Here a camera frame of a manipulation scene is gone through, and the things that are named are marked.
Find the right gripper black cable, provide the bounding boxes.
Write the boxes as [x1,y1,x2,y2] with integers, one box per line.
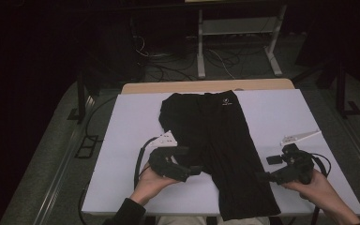
[308,152,333,179]

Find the person's left hand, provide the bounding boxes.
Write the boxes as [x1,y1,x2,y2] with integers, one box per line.
[129,165,182,205]

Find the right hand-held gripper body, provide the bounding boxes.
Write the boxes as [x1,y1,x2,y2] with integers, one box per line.
[276,128,323,186]

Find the black pants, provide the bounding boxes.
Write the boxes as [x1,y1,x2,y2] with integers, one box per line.
[157,89,281,221]

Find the black metal stand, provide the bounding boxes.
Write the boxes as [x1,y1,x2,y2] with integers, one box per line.
[335,57,360,118]
[67,73,96,124]

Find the white table board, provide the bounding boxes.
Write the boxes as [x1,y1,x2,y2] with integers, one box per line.
[82,89,360,218]

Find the black floor frame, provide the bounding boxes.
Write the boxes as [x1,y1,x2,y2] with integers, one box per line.
[74,134,99,159]

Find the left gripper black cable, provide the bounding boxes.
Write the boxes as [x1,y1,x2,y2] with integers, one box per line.
[133,136,159,189]

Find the white metal stand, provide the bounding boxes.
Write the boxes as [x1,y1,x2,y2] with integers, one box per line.
[196,4,288,79]

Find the black floor cable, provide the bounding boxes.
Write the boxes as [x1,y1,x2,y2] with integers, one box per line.
[83,95,118,142]

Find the person's right hand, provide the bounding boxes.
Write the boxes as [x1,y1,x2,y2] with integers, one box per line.
[280,170,341,215]

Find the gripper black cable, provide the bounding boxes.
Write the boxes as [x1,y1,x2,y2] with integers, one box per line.
[308,152,333,179]
[133,136,159,189]

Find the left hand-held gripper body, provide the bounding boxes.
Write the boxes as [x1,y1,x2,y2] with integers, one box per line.
[147,129,189,183]

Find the tangle of floor cables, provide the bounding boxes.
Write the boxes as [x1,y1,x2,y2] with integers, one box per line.
[130,32,266,83]

